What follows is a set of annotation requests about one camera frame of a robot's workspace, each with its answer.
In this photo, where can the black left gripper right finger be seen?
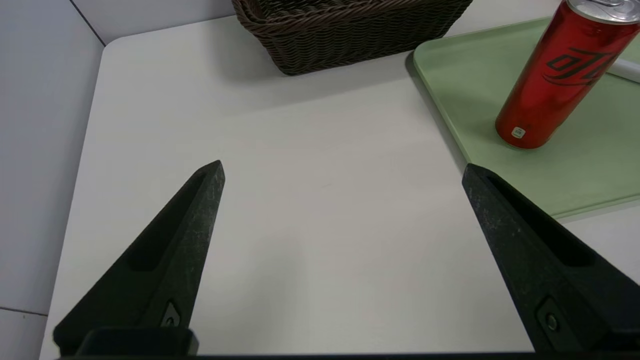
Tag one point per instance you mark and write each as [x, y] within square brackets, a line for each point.
[550, 280]

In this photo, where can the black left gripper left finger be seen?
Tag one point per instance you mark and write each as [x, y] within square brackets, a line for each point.
[170, 260]

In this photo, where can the red soda can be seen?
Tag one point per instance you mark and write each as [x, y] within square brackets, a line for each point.
[555, 80]

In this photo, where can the dark brown wicker basket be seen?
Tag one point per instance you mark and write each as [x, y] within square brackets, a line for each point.
[350, 35]

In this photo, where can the light green plastic tray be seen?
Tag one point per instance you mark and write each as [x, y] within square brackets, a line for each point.
[590, 175]

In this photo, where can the white marker pen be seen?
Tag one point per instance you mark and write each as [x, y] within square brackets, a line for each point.
[627, 71]

